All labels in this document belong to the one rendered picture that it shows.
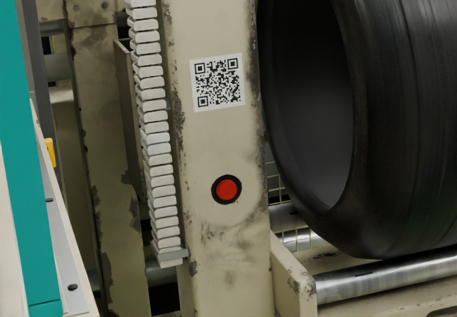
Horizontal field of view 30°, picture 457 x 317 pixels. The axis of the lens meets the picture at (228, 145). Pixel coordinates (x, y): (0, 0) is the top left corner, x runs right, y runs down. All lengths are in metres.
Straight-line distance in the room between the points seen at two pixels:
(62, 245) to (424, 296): 0.83
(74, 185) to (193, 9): 0.91
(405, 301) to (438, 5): 0.46
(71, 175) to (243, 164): 0.81
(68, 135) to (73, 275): 1.42
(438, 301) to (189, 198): 0.41
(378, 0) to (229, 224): 0.40
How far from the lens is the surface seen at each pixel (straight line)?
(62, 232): 0.62
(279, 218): 1.51
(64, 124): 1.97
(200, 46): 1.17
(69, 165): 1.97
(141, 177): 1.62
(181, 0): 1.16
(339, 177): 1.56
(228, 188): 1.23
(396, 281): 1.31
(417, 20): 1.09
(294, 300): 1.23
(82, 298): 0.52
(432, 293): 1.35
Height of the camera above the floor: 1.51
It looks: 18 degrees down
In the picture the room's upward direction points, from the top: 5 degrees counter-clockwise
